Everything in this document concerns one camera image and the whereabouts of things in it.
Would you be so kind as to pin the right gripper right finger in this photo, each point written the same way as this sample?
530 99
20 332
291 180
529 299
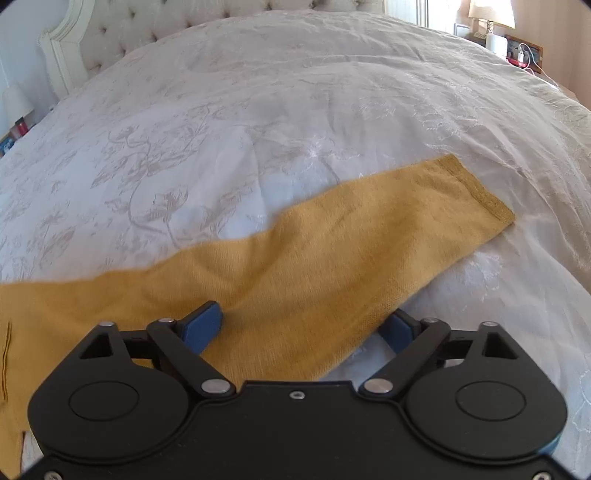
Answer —
416 345

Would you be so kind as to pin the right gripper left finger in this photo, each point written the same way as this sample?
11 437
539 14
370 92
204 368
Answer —
178 345

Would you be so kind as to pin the yellow knit sweater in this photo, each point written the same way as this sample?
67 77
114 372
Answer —
297 299

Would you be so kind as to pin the white floral bedspread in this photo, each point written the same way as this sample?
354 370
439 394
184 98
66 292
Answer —
209 134

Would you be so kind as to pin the red cylindrical container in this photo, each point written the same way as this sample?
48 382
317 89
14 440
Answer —
22 126

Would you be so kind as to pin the cream tufted headboard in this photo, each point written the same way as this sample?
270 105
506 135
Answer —
94 34

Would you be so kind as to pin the white charger with cables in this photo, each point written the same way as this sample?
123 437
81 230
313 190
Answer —
529 57

